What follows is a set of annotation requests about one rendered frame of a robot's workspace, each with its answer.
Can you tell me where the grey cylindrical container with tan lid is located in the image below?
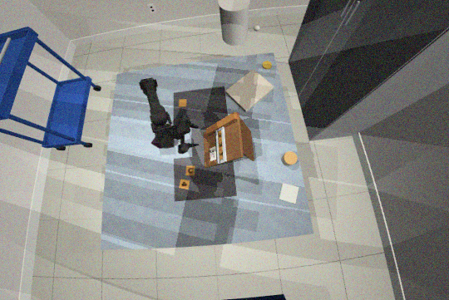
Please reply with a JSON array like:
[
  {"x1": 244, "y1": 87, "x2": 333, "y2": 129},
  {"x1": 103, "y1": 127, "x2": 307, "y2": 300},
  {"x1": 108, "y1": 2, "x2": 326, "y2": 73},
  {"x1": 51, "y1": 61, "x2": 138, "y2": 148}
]
[{"x1": 282, "y1": 151, "x2": 297, "y2": 166}]

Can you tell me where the brown board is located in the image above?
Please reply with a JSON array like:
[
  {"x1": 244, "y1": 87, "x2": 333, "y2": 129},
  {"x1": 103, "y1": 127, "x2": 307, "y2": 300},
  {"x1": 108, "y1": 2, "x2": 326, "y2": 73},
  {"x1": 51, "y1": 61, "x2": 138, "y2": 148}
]
[{"x1": 204, "y1": 112, "x2": 254, "y2": 168}]

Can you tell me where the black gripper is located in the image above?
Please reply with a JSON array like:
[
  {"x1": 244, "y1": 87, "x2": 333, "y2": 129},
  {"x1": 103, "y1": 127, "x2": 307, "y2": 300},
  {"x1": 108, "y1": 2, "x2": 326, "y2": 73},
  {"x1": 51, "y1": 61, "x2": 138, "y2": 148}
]
[{"x1": 171, "y1": 114, "x2": 199, "y2": 154}]

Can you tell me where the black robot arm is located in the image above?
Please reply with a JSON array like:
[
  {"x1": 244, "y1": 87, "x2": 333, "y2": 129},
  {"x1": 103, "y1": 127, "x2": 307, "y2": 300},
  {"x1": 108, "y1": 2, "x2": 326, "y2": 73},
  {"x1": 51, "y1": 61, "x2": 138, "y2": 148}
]
[{"x1": 139, "y1": 78, "x2": 190, "y2": 149}]

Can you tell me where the beige rectangular block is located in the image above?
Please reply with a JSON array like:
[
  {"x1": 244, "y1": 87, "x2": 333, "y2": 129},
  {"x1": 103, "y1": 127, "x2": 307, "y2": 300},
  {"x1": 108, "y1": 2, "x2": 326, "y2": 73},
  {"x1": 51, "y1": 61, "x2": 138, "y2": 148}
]
[{"x1": 225, "y1": 69, "x2": 274, "y2": 113}]

